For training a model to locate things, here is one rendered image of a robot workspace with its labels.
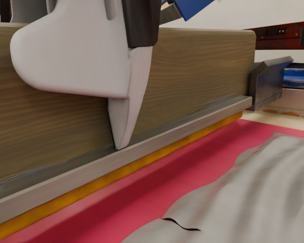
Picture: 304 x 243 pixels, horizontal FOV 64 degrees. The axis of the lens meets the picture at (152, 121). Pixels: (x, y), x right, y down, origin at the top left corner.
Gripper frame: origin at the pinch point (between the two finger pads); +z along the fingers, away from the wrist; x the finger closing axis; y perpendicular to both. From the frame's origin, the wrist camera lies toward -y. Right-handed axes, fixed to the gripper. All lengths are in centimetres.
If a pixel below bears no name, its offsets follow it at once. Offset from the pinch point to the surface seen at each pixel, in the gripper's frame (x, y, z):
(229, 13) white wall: -97, -200, -28
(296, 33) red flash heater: -13, -88, -6
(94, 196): -0.1, 1.3, 5.3
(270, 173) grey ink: 7.8, -7.4, 4.5
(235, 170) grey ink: 5.6, -7.1, 5.0
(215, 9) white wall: -110, -200, -33
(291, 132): 6.0, -18.8, 5.3
